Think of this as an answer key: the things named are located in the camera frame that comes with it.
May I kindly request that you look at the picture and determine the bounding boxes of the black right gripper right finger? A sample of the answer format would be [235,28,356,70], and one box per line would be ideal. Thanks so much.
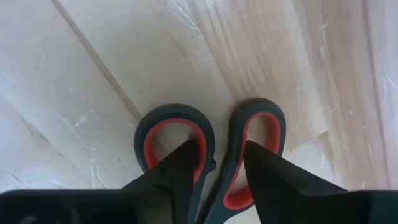
[243,139,374,224]

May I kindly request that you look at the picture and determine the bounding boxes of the black and red scissors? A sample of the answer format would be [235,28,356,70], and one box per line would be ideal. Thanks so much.
[133,98,287,224]

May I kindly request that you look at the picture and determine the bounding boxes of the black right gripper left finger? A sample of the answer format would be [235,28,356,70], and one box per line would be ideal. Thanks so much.
[121,139,200,224]

